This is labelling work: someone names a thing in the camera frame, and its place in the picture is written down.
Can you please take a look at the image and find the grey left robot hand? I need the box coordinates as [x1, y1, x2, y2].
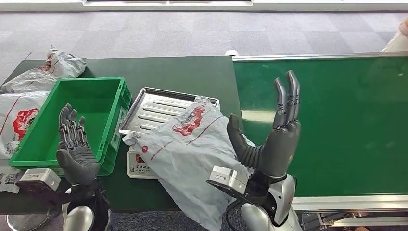
[55, 103, 102, 186]

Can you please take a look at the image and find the steel scale tray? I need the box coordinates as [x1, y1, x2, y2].
[118, 87, 220, 136]

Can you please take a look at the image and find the person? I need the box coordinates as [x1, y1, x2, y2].
[381, 17, 408, 53]

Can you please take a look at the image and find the green plastic basket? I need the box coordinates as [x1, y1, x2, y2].
[9, 77, 133, 177]

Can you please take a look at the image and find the flat white courier bag red print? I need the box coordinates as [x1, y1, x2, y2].
[0, 90, 51, 159]

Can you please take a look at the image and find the grey courier bag red print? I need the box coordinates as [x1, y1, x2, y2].
[122, 96, 255, 231]

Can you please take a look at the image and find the round metal stand base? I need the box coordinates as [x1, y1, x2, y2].
[5, 208, 60, 231]

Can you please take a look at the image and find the green conveyor belt aluminium frame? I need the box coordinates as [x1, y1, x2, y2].
[232, 51, 408, 229]

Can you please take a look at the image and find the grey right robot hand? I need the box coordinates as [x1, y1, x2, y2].
[226, 69, 302, 179]

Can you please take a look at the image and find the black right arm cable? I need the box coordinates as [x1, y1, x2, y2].
[225, 201, 243, 231]

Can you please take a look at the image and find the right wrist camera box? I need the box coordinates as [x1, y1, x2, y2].
[206, 165, 250, 196]

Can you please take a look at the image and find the crumpled grey courier bag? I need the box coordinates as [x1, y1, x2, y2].
[0, 44, 87, 94]

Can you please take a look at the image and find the white courier bag QR label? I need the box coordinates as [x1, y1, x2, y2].
[0, 158, 23, 194]

